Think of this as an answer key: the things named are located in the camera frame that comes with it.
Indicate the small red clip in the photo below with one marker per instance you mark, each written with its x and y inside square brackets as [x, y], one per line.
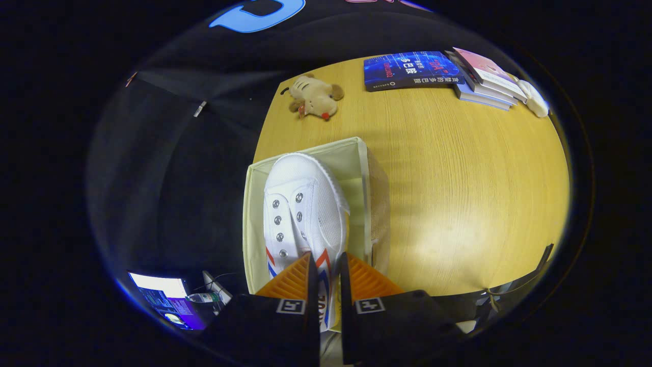
[131, 78]

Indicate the small silver clip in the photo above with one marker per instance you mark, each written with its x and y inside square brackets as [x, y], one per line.
[200, 108]

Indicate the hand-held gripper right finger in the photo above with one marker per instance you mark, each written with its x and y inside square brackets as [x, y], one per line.
[345, 306]

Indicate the dark grey book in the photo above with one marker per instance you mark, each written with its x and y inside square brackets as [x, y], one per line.
[458, 63]

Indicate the pink cover book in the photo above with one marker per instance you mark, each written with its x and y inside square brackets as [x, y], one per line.
[484, 66]

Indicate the grey flat device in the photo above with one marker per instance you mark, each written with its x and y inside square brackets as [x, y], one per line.
[216, 288]

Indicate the dark metal frame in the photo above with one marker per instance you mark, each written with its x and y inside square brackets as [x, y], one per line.
[489, 298]

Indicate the beige fabric storage box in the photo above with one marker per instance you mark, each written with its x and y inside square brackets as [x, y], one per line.
[356, 173]

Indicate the pale blue book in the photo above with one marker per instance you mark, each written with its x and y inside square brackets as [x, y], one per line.
[481, 98]

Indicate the black backdrop cloth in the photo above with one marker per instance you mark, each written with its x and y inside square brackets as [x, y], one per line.
[178, 178]

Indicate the blue cover book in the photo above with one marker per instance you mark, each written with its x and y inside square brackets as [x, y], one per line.
[412, 71]

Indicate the white crumpled paper ball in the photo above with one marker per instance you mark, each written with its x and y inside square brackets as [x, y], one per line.
[535, 99]

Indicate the clear plastic water bottle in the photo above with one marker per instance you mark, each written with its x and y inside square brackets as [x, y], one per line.
[204, 297]

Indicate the white canvas shoe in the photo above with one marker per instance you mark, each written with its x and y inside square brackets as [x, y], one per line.
[305, 188]

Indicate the lit computer screen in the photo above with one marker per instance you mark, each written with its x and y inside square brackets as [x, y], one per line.
[163, 300]

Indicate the beige plush dog toy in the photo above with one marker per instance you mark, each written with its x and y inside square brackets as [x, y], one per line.
[316, 97]

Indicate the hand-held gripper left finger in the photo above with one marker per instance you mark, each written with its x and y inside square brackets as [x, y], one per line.
[314, 306]

